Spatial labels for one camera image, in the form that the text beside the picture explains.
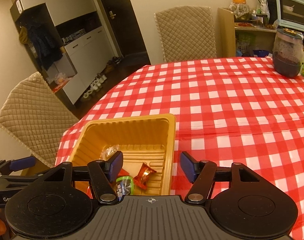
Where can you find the hanging dark coat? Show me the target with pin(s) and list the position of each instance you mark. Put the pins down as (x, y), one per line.
(46, 46)

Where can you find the large red snack packet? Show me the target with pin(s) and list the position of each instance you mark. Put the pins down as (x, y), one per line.
(122, 173)

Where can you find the white shoe cabinet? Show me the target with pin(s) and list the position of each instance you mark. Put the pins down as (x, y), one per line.
(82, 37)

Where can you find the light blue toaster oven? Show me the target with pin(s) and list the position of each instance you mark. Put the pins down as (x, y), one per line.
(290, 14)

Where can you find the red white checkered tablecloth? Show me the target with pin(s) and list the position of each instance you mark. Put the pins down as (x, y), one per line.
(227, 110)

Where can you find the quilted beige chair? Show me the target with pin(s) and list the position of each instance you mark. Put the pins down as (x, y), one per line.
(186, 33)
(34, 116)

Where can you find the yellow plastic tray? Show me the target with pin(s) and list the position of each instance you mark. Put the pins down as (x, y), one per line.
(146, 139)

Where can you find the left quilted beige chair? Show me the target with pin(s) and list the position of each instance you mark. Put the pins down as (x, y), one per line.
(34, 116)

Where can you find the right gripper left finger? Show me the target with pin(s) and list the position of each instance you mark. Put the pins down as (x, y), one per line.
(100, 174)

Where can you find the dark wooden door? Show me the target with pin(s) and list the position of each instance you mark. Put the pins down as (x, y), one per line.
(125, 28)

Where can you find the orange lid snack jar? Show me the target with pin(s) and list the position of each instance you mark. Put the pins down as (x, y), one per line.
(240, 9)

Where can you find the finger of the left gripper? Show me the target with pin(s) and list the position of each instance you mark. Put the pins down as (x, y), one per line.
(23, 163)

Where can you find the far quilted beige chair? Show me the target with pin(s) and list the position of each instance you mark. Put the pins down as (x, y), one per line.
(186, 33)

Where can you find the green long snack packet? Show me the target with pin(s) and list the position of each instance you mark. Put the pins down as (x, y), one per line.
(124, 186)

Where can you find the dark glass jar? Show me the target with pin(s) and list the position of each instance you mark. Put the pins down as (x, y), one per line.
(287, 52)

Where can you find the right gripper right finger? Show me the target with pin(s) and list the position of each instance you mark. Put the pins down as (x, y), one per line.
(203, 175)

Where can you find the wooden side shelf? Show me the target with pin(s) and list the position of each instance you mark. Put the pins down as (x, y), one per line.
(240, 38)

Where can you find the red gold candy packet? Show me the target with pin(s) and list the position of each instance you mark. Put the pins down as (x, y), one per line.
(143, 176)

